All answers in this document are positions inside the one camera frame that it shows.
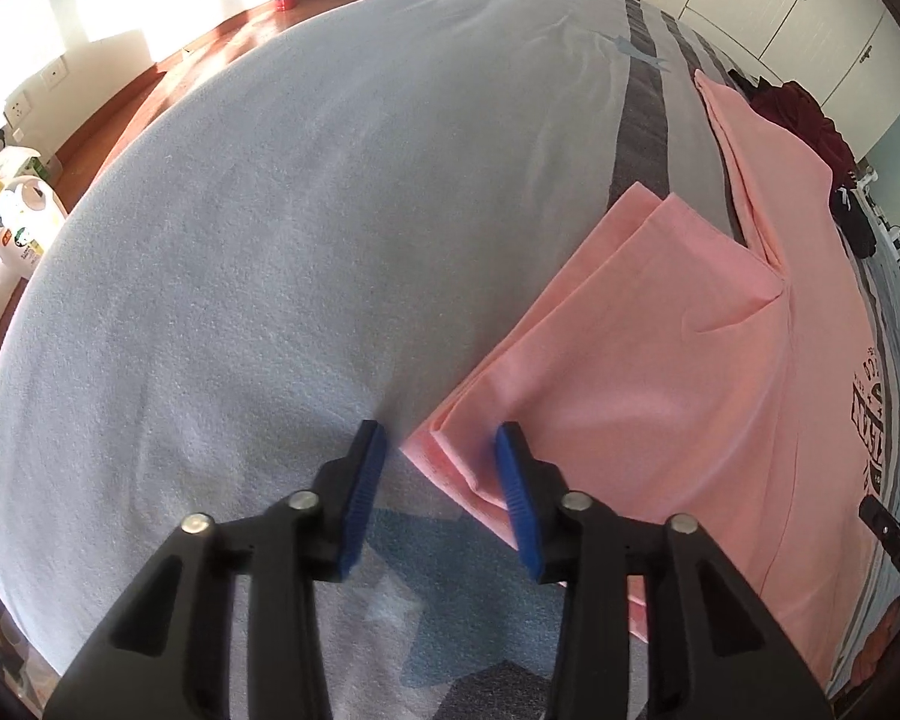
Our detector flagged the black garment with white print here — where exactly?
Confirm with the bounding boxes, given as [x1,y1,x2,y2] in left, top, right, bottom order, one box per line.
[829,176,877,260]

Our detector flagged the cluttered bedside table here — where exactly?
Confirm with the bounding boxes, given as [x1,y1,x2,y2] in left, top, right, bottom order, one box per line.
[857,164,900,270]

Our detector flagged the person's right hand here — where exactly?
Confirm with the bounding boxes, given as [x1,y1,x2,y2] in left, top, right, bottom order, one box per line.
[850,596,900,688]

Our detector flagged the maroon garment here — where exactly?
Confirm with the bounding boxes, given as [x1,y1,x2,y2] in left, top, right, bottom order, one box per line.
[746,82,855,187]

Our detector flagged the wall power sockets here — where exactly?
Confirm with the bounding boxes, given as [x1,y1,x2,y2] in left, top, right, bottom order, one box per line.
[4,55,69,127]

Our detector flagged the cream four-door wardrobe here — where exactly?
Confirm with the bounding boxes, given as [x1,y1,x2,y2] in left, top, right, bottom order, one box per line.
[645,0,900,158]

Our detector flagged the pink t-shirt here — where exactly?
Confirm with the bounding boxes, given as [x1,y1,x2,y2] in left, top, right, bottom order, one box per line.
[403,78,884,679]

